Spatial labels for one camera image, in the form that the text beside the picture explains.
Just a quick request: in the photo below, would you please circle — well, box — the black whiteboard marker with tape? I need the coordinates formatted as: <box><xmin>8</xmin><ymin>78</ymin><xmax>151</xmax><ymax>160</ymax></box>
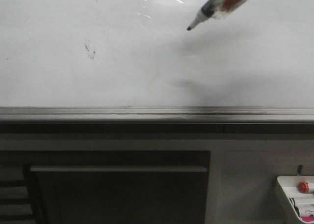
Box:
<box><xmin>187</xmin><ymin>0</ymin><xmax>248</xmax><ymax>31</ymax></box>

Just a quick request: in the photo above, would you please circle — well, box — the white whiteboard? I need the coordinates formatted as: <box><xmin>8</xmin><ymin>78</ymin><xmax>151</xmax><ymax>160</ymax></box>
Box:
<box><xmin>0</xmin><ymin>0</ymin><xmax>314</xmax><ymax>107</ymax></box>

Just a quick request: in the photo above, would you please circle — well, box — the grey aluminium whiteboard tray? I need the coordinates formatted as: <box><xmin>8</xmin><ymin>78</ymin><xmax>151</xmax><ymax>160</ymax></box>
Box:
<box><xmin>0</xmin><ymin>106</ymin><xmax>314</xmax><ymax>134</ymax></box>

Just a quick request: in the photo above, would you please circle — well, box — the pink item in holder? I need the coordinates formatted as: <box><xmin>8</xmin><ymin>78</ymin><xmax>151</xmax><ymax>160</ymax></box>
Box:
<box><xmin>300</xmin><ymin>216</ymin><xmax>314</xmax><ymax>222</ymax></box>

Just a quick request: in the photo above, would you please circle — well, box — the dark chair backrest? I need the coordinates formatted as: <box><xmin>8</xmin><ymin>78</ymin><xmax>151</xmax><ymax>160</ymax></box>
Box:
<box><xmin>30</xmin><ymin>151</ymin><xmax>210</xmax><ymax>224</ymax></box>

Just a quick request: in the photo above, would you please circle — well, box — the black capped marker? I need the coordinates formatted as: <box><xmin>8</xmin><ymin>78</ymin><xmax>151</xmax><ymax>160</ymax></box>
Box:
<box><xmin>289</xmin><ymin>198</ymin><xmax>314</xmax><ymax>217</ymax></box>

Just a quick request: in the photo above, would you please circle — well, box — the white marker holder box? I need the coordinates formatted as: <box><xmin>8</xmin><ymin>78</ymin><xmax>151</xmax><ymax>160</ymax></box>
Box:
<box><xmin>274</xmin><ymin>176</ymin><xmax>314</xmax><ymax>224</ymax></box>

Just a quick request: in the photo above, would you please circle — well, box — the dark metal hook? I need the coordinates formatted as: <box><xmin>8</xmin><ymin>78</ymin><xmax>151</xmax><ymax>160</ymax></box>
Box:
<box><xmin>297</xmin><ymin>165</ymin><xmax>303</xmax><ymax>176</ymax></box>

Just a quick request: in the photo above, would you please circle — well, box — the red capped marker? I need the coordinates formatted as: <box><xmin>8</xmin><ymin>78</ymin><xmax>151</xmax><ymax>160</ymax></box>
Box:
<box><xmin>298</xmin><ymin>181</ymin><xmax>314</xmax><ymax>194</ymax></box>

